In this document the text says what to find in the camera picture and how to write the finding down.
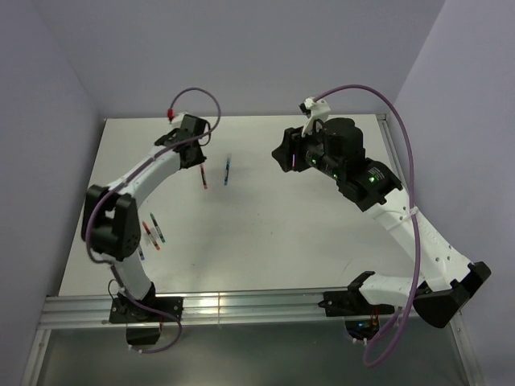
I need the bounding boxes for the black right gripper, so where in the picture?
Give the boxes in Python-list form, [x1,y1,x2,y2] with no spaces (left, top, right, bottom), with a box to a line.
[271,119,344,180]

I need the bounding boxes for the magenta pen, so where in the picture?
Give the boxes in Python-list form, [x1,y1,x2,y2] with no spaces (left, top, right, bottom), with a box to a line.
[200,164,208,190]

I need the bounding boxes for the light blue pen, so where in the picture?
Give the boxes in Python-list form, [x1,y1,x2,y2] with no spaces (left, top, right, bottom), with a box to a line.
[224,154,232,186]

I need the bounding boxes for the green capped pen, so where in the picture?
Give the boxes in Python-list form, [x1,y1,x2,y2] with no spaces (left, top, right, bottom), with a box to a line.
[150,213,166,243]

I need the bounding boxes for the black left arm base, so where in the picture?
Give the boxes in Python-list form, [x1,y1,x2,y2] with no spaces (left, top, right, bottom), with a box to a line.
[108,296,184,354]

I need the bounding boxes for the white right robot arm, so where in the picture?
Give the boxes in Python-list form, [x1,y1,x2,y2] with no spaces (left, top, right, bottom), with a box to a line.
[271,118,492,328]

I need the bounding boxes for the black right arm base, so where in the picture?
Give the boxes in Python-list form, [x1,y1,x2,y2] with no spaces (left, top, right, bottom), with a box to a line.
[317,290,395,342]

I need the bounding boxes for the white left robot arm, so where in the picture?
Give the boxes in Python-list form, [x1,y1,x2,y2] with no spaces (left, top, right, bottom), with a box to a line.
[81,113,212,321]

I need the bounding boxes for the red capped pen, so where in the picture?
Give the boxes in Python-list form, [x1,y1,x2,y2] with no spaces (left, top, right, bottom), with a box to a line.
[142,221,160,251]

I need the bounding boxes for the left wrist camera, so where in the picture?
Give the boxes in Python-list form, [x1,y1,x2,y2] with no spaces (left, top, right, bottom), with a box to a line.
[167,108,188,126]

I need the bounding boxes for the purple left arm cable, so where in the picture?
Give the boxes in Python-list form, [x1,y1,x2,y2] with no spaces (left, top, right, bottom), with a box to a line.
[83,87,222,354]

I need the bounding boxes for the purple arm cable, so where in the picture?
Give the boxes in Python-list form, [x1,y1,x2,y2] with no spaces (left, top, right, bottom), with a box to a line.
[315,84,422,370]
[83,87,222,354]

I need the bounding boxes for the aluminium side rail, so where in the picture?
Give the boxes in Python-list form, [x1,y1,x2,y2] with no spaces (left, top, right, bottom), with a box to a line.
[375,113,409,189]

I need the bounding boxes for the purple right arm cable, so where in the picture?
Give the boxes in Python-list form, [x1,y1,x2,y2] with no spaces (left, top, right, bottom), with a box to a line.
[315,84,422,370]

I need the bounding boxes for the aluminium front rail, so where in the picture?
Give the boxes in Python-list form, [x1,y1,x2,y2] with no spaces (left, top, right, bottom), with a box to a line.
[36,281,462,331]

